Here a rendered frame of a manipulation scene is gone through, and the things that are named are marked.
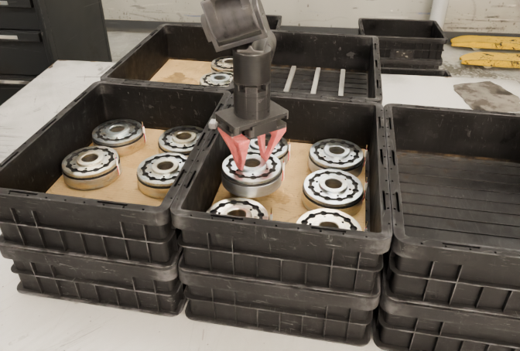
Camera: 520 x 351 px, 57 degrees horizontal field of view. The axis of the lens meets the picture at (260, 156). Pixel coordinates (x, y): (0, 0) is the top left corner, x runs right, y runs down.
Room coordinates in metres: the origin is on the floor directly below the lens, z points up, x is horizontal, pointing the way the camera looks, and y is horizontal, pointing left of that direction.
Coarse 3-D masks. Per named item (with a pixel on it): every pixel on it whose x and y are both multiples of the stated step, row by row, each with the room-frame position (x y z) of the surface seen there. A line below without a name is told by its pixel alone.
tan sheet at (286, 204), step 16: (288, 144) 0.84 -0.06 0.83; (304, 144) 0.84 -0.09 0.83; (304, 160) 0.78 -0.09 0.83; (288, 176) 0.73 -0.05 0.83; (304, 176) 0.73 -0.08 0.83; (224, 192) 0.68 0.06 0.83; (288, 192) 0.68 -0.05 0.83; (272, 208) 0.63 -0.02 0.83; (288, 208) 0.63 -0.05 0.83; (304, 208) 0.63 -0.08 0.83
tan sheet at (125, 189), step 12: (156, 132) 0.89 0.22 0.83; (156, 144) 0.84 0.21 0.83; (132, 156) 0.80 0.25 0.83; (144, 156) 0.80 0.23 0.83; (132, 168) 0.75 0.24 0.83; (60, 180) 0.71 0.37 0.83; (120, 180) 0.71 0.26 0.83; (132, 180) 0.71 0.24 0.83; (48, 192) 0.68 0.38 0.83; (60, 192) 0.68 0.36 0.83; (72, 192) 0.68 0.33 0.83; (84, 192) 0.68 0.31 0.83; (96, 192) 0.68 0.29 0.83; (108, 192) 0.68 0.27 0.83; (120, 192) 0.68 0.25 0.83; (132, 192) 0.68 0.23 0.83; (144, 204) 0.64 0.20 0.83; (156, 204) 0.64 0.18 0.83
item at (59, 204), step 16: (80, 96) 0.86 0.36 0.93; (224, 96) 0.86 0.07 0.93; (64, 112) 0.79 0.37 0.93; (48, 128) 0.73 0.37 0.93; (208, 128) 0.73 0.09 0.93; (32, 144) 0.68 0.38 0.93; (16, 160) 0.64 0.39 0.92; (192, 160) 0.63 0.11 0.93; (176, 176) 0.59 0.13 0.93; (0, 192) 0.55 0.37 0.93; (16, 192) 0.55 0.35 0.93; (32, 192) 0.55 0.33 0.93; (176, 192) 0.55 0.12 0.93; (16, 208) 0.54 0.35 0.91; (32, 208) 0.53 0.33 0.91; (48, 208) 0.53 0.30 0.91; (64, 208) 0.52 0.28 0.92; (80, 208) 0.52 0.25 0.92; (96, 208) 0.52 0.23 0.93; (112, 208) 0.51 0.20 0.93; (128, 208) 0.51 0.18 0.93; (144, 208) 0.51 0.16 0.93; (160, 208) 0.51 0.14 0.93; (144, 224) 0.50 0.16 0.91; (160, 224) 0.50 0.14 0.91
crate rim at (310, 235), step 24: (288, 96) 0.86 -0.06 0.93; (384, 120) 0.76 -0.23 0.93; (384, 144) 0.68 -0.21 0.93; (192, 168) 0.61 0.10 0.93; (384, 168) 0.61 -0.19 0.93; (384, 192) 0.55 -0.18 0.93; (192, 216) 0.49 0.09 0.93; (216, 216) 0.50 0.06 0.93; (240, 216) 0.49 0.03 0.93; (384, 216) 0.49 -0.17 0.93; (288, 240) 0.47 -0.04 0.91; (312, 240) 0.46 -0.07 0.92; (336, 240) 0.46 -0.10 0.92; (360, 240) 0.45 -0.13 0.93; (384, 240) 0.45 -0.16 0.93
